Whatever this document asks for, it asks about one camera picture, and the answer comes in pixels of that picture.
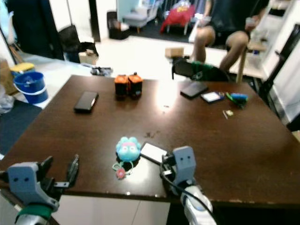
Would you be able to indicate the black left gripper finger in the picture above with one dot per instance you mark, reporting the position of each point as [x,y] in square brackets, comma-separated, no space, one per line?
[46,166]
[72,168]

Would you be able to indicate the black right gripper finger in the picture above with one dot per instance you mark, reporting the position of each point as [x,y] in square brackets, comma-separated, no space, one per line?
[151,159]

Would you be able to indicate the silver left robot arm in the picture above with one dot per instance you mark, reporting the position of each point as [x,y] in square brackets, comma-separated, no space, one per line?
[33,219]

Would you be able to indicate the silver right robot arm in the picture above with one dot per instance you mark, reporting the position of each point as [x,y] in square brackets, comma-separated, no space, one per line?
[197,208]

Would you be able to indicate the dark blue rug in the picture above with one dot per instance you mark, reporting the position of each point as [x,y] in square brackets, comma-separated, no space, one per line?
[14,126]

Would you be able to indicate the black smartphone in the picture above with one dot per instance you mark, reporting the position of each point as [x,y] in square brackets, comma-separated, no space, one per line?
[86,101]

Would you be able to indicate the clear plastic bag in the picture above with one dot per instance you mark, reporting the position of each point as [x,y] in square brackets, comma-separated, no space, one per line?
[5,103]

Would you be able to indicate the orange black battery pack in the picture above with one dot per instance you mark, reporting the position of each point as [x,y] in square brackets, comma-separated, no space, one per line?
[135,85]
[121,86]

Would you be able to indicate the black wallet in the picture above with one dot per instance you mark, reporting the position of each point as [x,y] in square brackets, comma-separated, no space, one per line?
[194,90]

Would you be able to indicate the small yellow tag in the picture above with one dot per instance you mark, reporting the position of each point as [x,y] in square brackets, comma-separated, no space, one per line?
[230,113]

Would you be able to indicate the small white screen device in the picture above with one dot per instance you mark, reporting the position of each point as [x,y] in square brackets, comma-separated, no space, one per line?
[212,97]

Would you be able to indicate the large brown cardboard box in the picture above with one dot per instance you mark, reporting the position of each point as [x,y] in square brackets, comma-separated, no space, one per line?
[7,79]

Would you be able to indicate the blue green hand tool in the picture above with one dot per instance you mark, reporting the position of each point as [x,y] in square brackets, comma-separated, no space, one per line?
[239,98]

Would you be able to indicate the black chair with green cloth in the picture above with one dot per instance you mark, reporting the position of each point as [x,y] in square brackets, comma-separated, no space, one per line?
[197,71]

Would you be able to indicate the black gadget on floor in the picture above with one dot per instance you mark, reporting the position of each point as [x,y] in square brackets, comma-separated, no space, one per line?
[102,71]

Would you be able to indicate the small brown cardboard box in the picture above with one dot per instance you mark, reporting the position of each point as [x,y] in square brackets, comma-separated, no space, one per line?
[174,52]

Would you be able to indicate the small beige carton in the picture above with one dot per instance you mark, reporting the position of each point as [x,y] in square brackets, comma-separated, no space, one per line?
[87,58]

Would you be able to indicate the wooden stool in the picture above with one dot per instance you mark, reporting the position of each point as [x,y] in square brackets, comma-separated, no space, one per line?
[241,65]

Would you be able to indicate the open black suitcase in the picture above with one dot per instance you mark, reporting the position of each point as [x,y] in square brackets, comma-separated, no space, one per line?
[70,40]

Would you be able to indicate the black storage bin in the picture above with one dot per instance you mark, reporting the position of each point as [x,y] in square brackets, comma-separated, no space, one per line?
[116,30]

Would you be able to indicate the grey armchair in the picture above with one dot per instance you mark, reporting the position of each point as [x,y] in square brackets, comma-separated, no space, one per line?
[136,18]

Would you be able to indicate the black metal stand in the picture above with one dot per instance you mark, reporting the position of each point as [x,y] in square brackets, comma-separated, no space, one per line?
[274,70]

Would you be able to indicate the dark navy door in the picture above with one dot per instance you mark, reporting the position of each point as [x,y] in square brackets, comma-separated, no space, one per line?
[33,23]

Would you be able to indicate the red cloth on rack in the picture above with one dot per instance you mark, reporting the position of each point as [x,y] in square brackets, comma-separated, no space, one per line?
[177,16]

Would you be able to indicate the seated person in black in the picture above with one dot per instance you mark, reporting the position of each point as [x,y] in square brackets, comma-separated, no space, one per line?
[234,14]

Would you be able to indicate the white shelf unit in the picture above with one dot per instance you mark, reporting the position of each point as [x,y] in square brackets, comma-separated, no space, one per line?
[272,23]

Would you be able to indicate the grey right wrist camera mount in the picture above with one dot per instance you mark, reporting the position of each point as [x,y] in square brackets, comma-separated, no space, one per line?
[183,161]

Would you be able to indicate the black door frame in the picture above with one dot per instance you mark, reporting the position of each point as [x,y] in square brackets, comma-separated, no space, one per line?
[94,18]

